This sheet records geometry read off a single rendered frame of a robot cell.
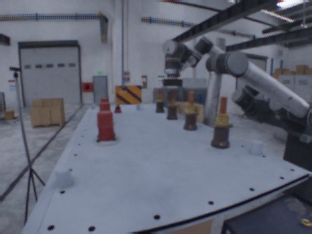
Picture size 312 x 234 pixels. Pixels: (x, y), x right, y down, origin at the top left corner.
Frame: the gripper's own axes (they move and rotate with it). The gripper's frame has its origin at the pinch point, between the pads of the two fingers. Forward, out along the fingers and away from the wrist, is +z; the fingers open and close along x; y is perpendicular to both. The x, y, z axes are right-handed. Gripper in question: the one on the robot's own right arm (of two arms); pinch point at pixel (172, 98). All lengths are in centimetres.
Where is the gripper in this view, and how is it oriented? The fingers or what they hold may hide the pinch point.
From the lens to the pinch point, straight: 117.5
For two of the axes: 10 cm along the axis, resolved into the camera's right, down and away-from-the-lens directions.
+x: -9.7, 0.5, -2.4
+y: -2.4, -2.0, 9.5
